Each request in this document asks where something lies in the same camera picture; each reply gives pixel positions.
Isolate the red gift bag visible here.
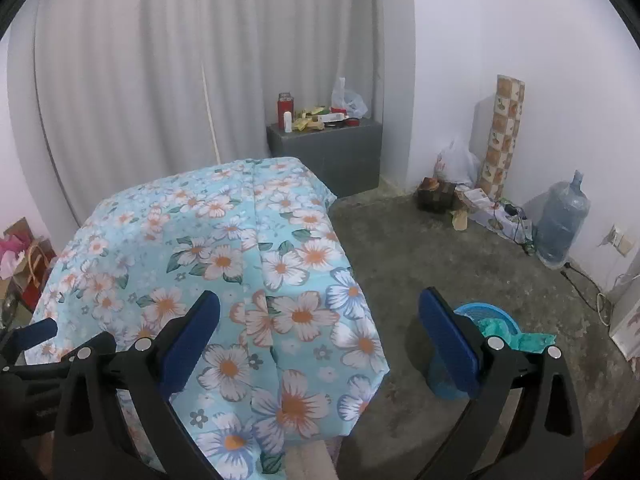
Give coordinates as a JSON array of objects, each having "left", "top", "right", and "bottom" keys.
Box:
[{"left": 20, "top": 240, "right": 56, "bottom": 306}]

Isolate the white printed box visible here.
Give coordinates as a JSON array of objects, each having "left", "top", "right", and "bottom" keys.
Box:
[{"left": 457, "top": 185, "right": 531, "bottom": 241}]

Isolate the white curtain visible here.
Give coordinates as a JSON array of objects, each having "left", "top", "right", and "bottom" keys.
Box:
[{"left": 7, "top": 0, "right": 416, "bottom": 231}]

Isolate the green plastic bag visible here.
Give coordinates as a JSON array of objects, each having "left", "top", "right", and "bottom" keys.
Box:
[{"left": 480, "top": 317, "right": 556, "bottom": 356}]

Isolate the grey cabinet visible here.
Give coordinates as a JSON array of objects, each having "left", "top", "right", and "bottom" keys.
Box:
[{"left": 266, "top": 117, "right": 383, "bottom": 198}]

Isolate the blue water jug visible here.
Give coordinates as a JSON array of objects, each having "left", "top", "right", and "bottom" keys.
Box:
[{"left": 535, "top": 170, "right": 591, "bottom": 270}]

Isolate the floral blue tablecloth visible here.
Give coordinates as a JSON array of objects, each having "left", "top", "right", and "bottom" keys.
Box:
[{"left": 25, "top": 157, "right": 391, "bottom": 480}]

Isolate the wall socket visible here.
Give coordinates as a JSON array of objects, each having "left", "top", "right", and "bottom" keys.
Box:
[{"left": 607, "top": 225, "right": 635, "bottom": 256}]

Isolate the white plastic bag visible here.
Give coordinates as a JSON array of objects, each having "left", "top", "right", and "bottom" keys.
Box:
[{"left": 437, "top": 137, "right": 481, "bottom": 188}]

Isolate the black power cable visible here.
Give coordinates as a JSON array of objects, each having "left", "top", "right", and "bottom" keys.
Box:
[{"left": 560, "top": 260, "right": 616, "bottom": 311}]

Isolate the dark brown basket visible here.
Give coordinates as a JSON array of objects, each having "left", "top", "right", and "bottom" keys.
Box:
[{"left": 417, "top": 177, "right": 457, "bottom": 213}]

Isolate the blue plastic basket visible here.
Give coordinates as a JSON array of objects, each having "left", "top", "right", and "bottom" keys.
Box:
[{"left": 425, "top": 301, "right": 523, "bottom": 401}]

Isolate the clear plastic bag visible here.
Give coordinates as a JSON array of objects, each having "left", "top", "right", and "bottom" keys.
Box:
[{"left": 331, "top": 77, "right": 370, "bottom": 120}]

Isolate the white appliance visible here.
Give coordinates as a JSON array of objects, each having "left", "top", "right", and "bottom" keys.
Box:
[{"left": 607, "top": 280, "right": 640, "bottom": 361}]

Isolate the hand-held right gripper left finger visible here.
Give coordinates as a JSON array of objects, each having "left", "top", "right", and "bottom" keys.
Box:
[{"left": 52, "top": 290, "right": 223, "bottom": 480}]

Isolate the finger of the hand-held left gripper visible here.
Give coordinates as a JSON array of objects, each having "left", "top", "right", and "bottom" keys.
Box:
[
  {"left": 0, "top": 357, "right": 72, "bottom": 391},
  {"left": 0, "top": 318, "right": 58, "bottom": 366}
]

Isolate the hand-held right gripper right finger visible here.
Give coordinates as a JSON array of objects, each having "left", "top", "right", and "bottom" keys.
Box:
[{"left": 417, "top": 287, "right": 586, "bottom": 480}]

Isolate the pile of snack packets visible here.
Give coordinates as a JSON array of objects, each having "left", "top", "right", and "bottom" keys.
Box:
[{"left": 292, "top": 105, "right": 348, "bottom": 132}]

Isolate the patterned paper roll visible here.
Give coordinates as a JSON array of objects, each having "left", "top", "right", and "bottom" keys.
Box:
[{"left": 475, "top": 75, "right": 526, "bottom": 201}]

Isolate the thin beige pole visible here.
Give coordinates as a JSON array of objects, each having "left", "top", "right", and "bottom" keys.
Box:
[{"left": 201, "top": 67, "right": 222, "bottom": 163}]

